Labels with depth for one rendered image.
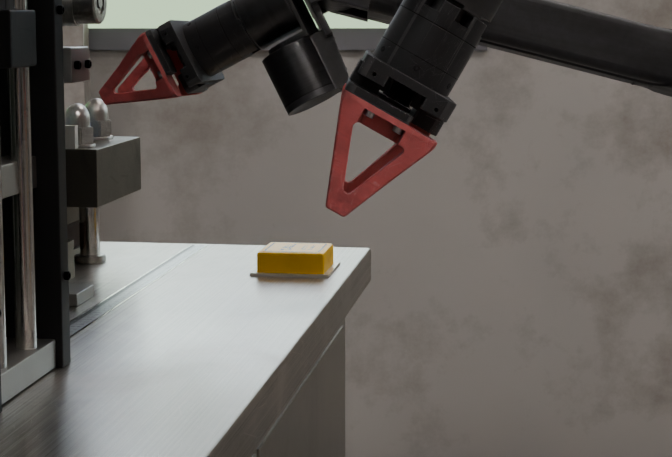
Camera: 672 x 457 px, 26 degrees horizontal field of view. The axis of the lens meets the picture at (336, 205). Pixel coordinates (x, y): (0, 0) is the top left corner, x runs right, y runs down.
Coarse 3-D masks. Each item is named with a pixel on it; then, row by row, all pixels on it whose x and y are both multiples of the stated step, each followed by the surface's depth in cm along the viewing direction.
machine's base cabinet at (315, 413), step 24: (336, 336) 161; (336, 360) 161; (312, 384) 145; (336, 384) 161; (288, 408) 132; (312, 408) 145; (336, 408) 162; (288, 432) 132; (312, 432) 145; (336, 432) 162; (264, 456) 121; (288, 456) 132; (312, 456) 146; (336, 456) 162
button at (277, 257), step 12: (264, 252) 150; (276, 252) 150; (288, 252) 150; (300, 252) 150; (312, 252) 149; (324, 252) 150; (264, 264) 150; (276, 264) 150; (288, 264) 149; (300, 264) 149; (312, 264) 149; (324, 264) 149
